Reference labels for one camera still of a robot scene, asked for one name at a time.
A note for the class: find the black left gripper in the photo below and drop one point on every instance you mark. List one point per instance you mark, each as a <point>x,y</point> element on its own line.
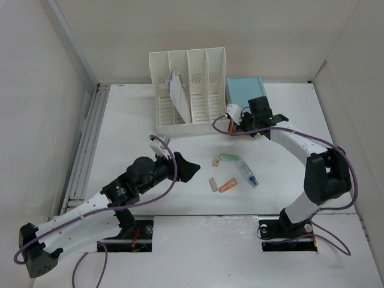
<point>185,169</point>

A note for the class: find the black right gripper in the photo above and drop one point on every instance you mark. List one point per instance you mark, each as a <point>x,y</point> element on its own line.
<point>241,126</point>

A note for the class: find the teal mini drawer cabinet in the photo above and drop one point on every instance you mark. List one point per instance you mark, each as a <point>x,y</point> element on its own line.
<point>239,90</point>

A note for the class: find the white paper booklet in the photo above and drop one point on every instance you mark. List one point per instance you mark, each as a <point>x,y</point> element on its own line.
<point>175,87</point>

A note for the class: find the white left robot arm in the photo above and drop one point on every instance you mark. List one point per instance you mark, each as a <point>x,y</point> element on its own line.
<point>105,215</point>

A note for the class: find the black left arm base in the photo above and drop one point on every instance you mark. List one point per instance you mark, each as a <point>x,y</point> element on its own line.
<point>138,241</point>

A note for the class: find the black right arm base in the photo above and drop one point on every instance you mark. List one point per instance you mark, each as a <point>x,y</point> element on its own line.
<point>278,234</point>

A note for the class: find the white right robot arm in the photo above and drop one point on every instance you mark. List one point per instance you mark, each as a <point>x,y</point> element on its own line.
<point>326,175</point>

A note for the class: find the grey eraser block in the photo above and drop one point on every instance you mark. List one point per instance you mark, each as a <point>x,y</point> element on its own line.
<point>213,184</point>

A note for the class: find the yellow small eraser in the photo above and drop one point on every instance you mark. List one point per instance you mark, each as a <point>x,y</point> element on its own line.
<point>216,162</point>

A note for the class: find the green capsule case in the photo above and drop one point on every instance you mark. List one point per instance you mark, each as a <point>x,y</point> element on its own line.
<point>228,157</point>

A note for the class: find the orange usb stick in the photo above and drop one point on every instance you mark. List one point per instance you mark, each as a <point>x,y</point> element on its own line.
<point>228,185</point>

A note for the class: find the clear blue glue bottle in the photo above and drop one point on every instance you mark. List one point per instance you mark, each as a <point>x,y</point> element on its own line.
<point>246,172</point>

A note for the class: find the white four-slot file organizer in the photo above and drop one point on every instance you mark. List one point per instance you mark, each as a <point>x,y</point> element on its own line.
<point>203,72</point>

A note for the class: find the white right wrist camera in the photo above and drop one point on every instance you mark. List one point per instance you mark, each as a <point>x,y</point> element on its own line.
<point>235,113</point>

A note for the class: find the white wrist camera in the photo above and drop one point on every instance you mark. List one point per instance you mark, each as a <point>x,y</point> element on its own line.
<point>158,147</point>
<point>235,113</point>

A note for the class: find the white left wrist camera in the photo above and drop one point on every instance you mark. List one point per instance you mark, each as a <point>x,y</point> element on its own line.
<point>158,147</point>

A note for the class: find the aluminium rail frame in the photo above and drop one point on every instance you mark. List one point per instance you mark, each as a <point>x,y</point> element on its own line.
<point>75,189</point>

